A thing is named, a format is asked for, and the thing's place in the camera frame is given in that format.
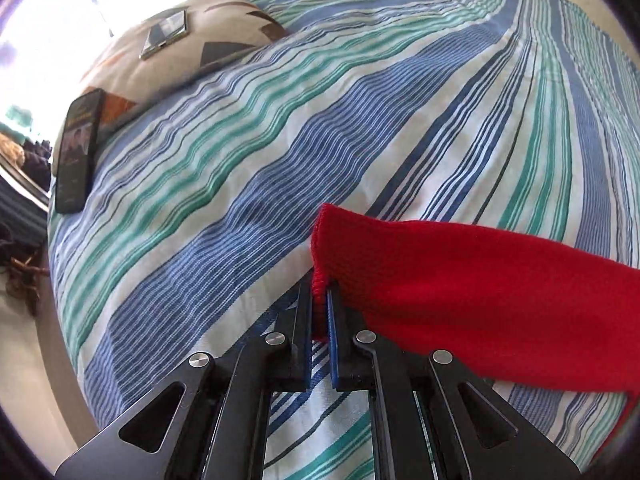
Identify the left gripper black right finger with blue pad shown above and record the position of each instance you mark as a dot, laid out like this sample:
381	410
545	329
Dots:
431	417

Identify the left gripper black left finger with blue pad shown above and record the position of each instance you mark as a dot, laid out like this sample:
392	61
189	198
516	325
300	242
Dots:
240	404

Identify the red knit sweater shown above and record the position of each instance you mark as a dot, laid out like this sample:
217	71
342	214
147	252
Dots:
510	306

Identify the striped blue green bedspread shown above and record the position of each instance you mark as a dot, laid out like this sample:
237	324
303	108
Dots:
520	115

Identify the black smartphone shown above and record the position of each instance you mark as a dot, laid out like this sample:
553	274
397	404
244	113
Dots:
75	159

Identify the beige patterned pillow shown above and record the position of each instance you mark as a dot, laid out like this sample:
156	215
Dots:
218	32

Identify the silver smartphone on pillow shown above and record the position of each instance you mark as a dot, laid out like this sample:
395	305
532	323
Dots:
164	33

